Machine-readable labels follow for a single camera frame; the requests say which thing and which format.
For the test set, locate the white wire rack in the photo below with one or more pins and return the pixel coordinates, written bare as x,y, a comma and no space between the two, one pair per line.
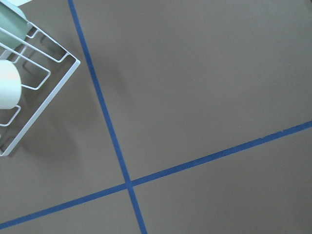
44,67

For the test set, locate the white cup in rack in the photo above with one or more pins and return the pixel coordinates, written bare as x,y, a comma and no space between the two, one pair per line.
10,85

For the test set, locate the green cup in rack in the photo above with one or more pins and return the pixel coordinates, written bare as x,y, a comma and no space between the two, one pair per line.
12,20

